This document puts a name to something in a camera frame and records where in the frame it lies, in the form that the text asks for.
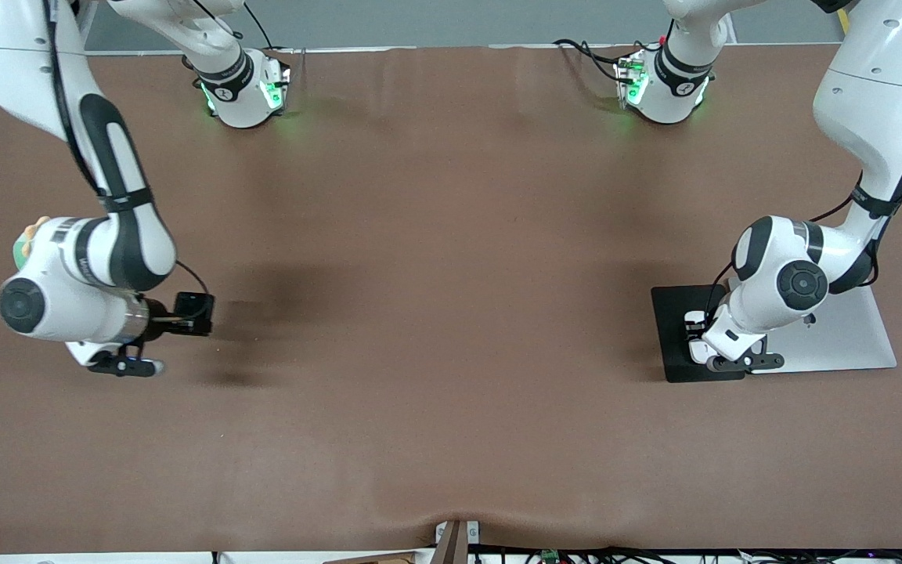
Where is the black mouse pad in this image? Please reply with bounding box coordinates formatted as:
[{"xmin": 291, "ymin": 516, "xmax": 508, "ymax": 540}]
[{"xmin": 651, "ymin": 284, "xmax": 747, "ymax": 384}]

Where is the silver closed laptop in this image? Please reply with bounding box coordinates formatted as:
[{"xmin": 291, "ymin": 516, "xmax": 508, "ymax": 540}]
[{"xmin": 749, "ymin": 284, "xmax": 898, "ymax": 375}]

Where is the green dinosaur plush toy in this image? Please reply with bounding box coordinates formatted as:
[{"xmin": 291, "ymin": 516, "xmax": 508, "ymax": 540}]
[{"xmin": 13, "ymin": 216, "xmax": 51, "ymax": 271}]

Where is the brown table cover sheet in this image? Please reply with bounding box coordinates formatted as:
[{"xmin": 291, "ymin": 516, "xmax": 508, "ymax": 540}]
[{"xmin": 0, "ymin": 43, "xmax": 902, "ymax": 553}]

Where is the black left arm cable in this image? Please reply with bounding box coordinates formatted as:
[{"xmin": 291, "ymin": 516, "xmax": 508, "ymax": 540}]
[{"xmin": 703, "ymin": 180, "xmax": 902, "ymax": 318}]

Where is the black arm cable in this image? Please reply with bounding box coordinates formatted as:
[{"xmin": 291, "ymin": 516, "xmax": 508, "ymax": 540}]
[
  {"xmin": 703, "ymin": 180, "xmax": 902, "ymax": 318},
  {"xmin": 40, "ymin": 0, "xmax": 213, "ymax": 324}
]

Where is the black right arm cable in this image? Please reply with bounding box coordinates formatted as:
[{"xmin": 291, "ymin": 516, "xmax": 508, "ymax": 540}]
[{"xmin": 40, "ymin": 0, "xmax": 213, "ymax": 324}]

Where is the black right base cable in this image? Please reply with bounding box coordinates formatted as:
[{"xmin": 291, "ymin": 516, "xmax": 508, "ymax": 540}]
[{"xmin": 244, "ymin": 0, "xmax": 280, "ymax": 52}]

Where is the black base cable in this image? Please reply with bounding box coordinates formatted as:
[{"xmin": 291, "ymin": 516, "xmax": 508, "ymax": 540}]
[
  {"xmin": 553, "ymin": 38, "xmax": 624, "ymax": 79},
  {"xmin": 244, "ymin": 0, "xmax": 280, "ymax": 52}
]

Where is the black left base cable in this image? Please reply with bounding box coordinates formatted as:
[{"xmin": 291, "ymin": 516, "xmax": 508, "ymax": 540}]
[{"xmin": 553, "ymin": 38, "xmax": 624, "ymax": 79}]

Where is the white metal bracket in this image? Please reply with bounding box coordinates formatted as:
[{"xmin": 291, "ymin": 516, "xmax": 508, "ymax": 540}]
[{"xmin": 435, "ymin": 520, "xmax": 481, "ymax": 543}]

